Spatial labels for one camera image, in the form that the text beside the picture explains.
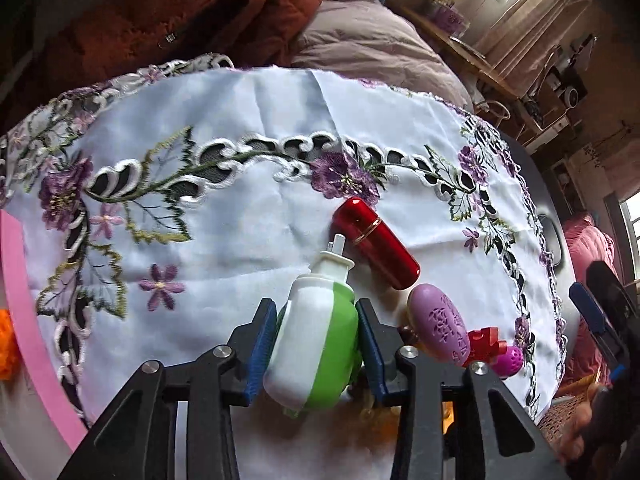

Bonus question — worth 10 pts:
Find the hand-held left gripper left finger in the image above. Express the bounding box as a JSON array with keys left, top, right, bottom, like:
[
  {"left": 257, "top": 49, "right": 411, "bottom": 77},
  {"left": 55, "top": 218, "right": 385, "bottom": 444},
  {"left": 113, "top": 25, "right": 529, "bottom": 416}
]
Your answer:
[{"left": 57, "top": 298, "right": 278, "bottom": 480}]

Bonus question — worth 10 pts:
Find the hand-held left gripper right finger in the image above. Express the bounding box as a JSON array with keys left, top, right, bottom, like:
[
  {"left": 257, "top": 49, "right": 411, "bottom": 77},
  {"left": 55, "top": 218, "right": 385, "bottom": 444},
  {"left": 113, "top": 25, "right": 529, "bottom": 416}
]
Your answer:
[{"left": 354, "top": 298, "right": 571, "bottom": 480}]

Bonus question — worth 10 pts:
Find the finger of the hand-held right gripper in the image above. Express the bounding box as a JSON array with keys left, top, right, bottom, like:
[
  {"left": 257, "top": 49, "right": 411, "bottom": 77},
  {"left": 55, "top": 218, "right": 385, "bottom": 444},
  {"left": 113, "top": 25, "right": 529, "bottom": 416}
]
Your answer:
[
  {"left": 569, "top": 282, "right": 631, "bottom": 376},
  {"left": 585, "top": 259, "right": 640, "bottom": 331}
]

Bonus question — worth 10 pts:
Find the white and green plug-in device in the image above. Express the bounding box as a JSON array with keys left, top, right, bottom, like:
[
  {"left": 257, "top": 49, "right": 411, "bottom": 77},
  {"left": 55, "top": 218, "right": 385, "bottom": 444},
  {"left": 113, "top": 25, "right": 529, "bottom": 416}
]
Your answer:
[{"left": 262, "top": 233, "right": 363, "bottom": 420}]

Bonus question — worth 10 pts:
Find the red metal cylinder case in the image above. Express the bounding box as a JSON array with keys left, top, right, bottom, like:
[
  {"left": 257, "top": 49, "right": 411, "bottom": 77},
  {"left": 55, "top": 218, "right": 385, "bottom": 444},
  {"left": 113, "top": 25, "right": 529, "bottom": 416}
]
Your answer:
[{"left": 332, "top": 197, "right": 422, "bottom": 291}]

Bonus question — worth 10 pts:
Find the red plastic block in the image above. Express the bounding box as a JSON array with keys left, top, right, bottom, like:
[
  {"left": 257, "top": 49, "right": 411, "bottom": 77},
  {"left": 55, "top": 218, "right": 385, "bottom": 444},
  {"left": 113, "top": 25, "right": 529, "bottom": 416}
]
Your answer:
[{"left": 462, "top": 326, "right": 508, "bottom": 368}]

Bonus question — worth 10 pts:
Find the pink cardboard box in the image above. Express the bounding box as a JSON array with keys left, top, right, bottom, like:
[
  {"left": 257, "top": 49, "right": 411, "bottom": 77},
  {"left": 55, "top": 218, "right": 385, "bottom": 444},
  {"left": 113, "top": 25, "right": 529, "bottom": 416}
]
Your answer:
[{"left": 0, "top": 210, "right": 88, "bottom": 453}]

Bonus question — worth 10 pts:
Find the person's right hand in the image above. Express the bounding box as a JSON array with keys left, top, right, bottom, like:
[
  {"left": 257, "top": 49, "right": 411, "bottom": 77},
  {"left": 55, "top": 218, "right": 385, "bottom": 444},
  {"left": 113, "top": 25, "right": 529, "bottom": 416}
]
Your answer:
[{"left": 554, "top": 385, "right": 608, "bottom": 467}]

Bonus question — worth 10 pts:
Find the pink padded cloth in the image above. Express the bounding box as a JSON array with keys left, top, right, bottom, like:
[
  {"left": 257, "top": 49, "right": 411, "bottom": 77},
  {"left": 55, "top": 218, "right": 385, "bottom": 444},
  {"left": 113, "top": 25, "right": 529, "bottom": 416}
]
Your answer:
[{"left": 562, "top": 212, "right": 626, "bottom": 386}]

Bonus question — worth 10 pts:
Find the magenta perforated ball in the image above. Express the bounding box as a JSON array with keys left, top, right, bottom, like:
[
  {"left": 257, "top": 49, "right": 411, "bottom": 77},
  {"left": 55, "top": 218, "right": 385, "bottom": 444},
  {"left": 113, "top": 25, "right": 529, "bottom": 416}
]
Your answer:
[{"left": 491, "top": 346, "right": 525, "bottom": 379}]

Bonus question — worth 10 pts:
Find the white embroidered floral tablecloth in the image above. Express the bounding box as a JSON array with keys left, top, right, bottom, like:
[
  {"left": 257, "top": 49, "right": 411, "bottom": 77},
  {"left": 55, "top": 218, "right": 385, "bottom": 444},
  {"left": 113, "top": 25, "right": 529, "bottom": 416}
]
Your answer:
[{"left": 0, "top": 52, "right": 573, "bottom": 421}]

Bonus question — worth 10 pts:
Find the black appliance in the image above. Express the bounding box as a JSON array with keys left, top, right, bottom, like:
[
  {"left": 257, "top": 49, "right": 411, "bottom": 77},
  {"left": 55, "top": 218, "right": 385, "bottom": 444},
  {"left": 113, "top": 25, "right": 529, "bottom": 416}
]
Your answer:
[{"left": 545, "top": 35, "right": 598, "bottom": 111}]

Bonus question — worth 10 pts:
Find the wooden side desk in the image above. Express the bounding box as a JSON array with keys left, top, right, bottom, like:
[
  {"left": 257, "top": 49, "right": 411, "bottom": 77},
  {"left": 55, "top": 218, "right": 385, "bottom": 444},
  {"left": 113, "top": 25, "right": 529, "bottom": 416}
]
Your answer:
[{"left": 400, "top": 5, "right": 526, "bottom": 101}]

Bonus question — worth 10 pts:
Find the orange plastic block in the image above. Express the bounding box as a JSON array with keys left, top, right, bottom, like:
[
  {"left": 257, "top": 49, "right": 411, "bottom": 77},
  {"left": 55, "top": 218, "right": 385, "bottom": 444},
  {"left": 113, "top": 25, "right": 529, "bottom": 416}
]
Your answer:
[{"left": 0, "top": 309, "right": 18, "bottom": 381}]

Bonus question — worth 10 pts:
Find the beige curtain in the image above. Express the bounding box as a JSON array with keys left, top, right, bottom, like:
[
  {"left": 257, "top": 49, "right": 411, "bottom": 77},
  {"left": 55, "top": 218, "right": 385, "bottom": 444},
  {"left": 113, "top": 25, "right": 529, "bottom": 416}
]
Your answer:
[{"left": 480, "top": 0, "right": 601, "bottom": 81}]

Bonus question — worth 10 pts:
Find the lilac quilt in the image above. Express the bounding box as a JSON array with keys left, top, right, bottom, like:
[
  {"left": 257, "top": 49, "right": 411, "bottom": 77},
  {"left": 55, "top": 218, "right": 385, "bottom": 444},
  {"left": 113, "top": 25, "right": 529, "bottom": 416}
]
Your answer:
[{"left": 290, "top": 0, "right": 476, "bottom": 111}]

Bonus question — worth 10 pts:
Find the purple patterned box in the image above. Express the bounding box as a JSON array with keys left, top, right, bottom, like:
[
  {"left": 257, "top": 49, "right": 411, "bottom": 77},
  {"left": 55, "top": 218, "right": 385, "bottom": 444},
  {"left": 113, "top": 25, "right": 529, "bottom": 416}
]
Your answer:
[{"left": 430, "top": 0, "right": 468, "bottom": 38}]

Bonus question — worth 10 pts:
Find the brown quilted jacket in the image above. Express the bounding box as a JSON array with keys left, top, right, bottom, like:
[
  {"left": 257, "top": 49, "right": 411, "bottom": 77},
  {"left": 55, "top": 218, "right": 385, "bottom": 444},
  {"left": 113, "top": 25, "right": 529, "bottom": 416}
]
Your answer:
[{"left": 0, "top": 0, "right": 326, "bottom": 121}]

